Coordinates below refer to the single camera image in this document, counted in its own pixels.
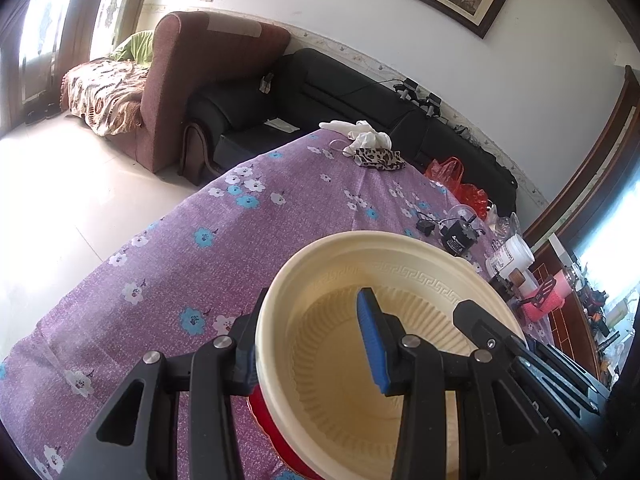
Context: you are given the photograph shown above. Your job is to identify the red glass plate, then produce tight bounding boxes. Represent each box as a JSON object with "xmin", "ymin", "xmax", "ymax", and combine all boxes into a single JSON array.
[{"xmin": 247, "ymin": 387, "xmax": 322, "ymax": 480}]

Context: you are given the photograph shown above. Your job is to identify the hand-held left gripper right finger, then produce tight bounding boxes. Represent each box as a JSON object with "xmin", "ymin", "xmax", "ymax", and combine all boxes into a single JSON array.
[{"xmin": 356, "ymin": 287, "xmax": 557, "ymax": 480}]

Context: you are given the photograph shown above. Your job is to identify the brown patterned blanket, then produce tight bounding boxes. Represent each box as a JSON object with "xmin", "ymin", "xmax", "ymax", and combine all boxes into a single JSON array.
[{"xmin": 61, "ymin": 57, "xmax": 152, "ymax": 137}]

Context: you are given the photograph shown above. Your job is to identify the red plastic bag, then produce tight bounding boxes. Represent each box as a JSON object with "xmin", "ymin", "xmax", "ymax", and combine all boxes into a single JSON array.
[
  {"xmin": 425, "ymin": 156, "xmax": 466, "ymax": 193},
  {"xmin": 459, "ymin": 184, "xmax": 489, "ymax": 219}
]

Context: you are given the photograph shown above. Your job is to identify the black sofa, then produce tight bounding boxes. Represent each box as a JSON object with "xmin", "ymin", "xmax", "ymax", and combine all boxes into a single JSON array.
[{"xmin": 187, "ymin": 49, "xmax": 519, "ymax": 217}]

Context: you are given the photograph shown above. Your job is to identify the green cushion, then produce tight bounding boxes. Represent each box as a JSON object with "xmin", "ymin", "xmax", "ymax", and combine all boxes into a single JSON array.
[{"xmin": 112, "ymin": 30, "xmax": 157, "ymax": 64}]

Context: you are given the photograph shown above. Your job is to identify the brown wooden cabinet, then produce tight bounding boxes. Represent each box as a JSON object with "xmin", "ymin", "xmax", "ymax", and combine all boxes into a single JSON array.
[{"xmin": 520, "ymin": 65, "xmax": 640, "ymax": 386}]

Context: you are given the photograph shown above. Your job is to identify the white gloves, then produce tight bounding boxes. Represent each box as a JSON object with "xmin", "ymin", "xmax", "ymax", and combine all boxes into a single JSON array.
[{"xmin": 319, "ymin": 120, "xmax": 394, "ymax": 154}]

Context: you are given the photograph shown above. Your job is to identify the pink thermos with knitted sleeve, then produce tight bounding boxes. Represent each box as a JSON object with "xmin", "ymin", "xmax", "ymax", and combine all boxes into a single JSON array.
[{"xmin": 525, "ymin": 266, "xmax": 574, "ymax": 324}]

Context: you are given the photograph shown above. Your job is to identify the brown fabric sofa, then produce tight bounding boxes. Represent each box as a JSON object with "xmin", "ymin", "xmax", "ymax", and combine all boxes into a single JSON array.
[{"xmin": 140, "ymin": 11, "xmax": 292, "ymax": 174}]

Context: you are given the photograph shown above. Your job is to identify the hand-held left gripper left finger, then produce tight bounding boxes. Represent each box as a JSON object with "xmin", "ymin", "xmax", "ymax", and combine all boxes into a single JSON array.
[{"xmin": 59, "ymin": 287, "xmax": 267, "ymax": 480}]

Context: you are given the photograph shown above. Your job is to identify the white plastic jar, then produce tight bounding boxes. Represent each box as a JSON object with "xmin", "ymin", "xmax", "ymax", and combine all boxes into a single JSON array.
[{"xmin": 485, "ymin": 235, "xmax": 536, "ymax": 279}]

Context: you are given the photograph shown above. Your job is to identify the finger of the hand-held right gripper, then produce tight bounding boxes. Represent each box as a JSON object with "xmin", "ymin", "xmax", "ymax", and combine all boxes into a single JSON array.
[{"xmin": 452, "ymin": 300, "xmax": 532, "ymax": 362}]

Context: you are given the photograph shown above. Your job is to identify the cream ribbed bowl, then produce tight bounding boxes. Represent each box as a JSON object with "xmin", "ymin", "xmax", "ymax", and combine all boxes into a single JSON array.
[{"xmin": 255, "ymin": 231, "xmax": 529, "ymax": 480}]

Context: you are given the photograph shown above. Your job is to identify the black device with cork top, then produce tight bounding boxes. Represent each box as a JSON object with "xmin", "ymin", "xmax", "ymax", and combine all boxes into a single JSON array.
[{"xmin": 492, "ymin": 267, "xmax": 526, "ymax": 302}]

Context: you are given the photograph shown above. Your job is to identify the purple floral tablecloth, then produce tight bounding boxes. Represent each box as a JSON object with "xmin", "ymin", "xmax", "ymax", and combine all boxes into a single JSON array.
[{"xmin": 0, "ymin": 127, "xmax": 557, "ymax": 480}]

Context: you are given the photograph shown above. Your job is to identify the black round device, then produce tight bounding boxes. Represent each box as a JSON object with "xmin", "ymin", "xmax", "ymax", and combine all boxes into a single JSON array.
[{"xmin": 440, "ymin": 217, "xmax": 479, "ymax": 254}]

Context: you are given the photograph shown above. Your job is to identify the brown leather handbag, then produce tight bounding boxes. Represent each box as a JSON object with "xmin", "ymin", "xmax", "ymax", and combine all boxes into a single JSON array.
[{"xmin": 179, "ymin": 122, "xmax": 212, "ymax": 184}]

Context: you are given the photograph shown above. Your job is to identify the leopard print pouch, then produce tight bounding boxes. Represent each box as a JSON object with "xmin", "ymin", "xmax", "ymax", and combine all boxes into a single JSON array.
[{"xmin": 352, "ymin": 147, "xmax": 407, "ymax": 172}]

